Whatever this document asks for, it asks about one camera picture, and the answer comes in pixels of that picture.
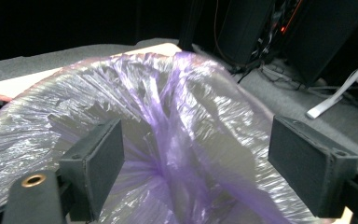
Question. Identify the dark post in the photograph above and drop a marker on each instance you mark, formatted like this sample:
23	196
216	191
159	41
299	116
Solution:
192	25

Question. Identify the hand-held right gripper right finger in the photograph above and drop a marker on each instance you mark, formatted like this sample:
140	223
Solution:
310	168

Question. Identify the small black cabinet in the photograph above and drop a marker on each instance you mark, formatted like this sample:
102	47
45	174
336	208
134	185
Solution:
245	31

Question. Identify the large black cabinet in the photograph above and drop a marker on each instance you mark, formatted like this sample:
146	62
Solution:
329	37

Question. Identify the white metal stand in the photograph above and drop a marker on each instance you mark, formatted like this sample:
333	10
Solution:
326	107

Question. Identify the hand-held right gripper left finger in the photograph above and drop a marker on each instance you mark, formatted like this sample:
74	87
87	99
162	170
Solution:
96	171

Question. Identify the purple plastic bag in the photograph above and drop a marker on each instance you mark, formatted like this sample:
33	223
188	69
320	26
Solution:
199	102

